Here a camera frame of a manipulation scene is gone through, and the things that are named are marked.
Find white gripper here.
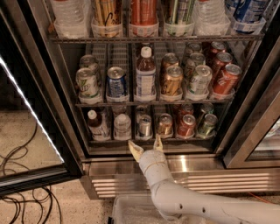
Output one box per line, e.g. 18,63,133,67
128,134,174,187

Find silver redbull can front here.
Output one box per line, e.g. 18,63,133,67
138,115,151,137

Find silver redbull can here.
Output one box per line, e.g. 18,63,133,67
136,105,147,123
138,115,151,137

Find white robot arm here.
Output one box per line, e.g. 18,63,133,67
128,136,280,224

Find gold can bottom shelf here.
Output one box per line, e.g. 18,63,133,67
157,113,173,137

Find clear water bottle bottom shelf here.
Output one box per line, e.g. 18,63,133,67
114,114,131,141

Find silver redbull can behind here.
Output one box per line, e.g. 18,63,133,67
136,105,147,123

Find red can bottom front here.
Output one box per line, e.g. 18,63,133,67
177,115,196,137

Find stainless fridge base grille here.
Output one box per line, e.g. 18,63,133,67
80,154,280,200

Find brown juice bottle bottom shelf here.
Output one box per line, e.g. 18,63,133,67
87,109,110,141

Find red can bottom behind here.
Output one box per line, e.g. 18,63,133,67
176,103,194,123

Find green can bottom front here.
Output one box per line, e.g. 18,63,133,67
198,114,218,137

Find gold can middle front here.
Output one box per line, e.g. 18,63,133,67
161,65,183,96

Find brown tea bottle middle shelf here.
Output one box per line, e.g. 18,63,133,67
136,46,156,97

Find green can bottom behind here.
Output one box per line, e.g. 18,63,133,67
197,102,214,123

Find blue pepsi can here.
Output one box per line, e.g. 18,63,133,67
107,66,127,98

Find gold can middle behind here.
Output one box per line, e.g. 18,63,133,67
160,52,179,78

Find green 7up can front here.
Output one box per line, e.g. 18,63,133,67
76,67,99,98

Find green 7up can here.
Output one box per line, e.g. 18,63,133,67
76,67,99,98
80,54,102,86

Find white green can front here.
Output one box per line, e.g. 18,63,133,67
187,65,213,95

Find white green can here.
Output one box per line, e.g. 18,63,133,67
184,52,206,79
187,65,213,95
184,43,202,58

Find white green can middle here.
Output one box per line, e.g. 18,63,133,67
184,52,206,79

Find right fridge glass door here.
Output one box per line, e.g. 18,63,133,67
217,38,280,169

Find red coke can front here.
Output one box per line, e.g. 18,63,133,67
213,64,242,95

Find red coke can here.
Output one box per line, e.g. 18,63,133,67
212,52,233,79
213,64,242,95
205,41,227,64

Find green 7up can behind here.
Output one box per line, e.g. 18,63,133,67
80,54,102,86

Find open fridge glass door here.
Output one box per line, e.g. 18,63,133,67
0,0,83,197

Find white green can back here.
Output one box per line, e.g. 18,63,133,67
184,43,202,58

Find red coke can middle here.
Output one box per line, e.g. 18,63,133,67
212,52,233,79

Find red coke can back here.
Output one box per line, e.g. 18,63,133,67
205,41,227,64

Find green striped can top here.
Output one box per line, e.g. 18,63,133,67
162,0,194,37

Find gold tall can top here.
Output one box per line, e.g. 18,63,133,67
91,0,123,38

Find red tall can top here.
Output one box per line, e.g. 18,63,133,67
129,0,159,38

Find blue can top right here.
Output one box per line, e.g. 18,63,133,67
225,0,270,34

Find clear plastic bin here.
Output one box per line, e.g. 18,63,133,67
108,194,207,224

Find water bottle top right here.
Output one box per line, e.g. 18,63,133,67
193,0,230,36

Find water bottle top left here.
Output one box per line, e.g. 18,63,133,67
50,0,91,39

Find orange floor cable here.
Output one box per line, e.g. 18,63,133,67
248,192,274,205

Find black floor cables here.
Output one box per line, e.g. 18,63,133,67
0,121,63,224

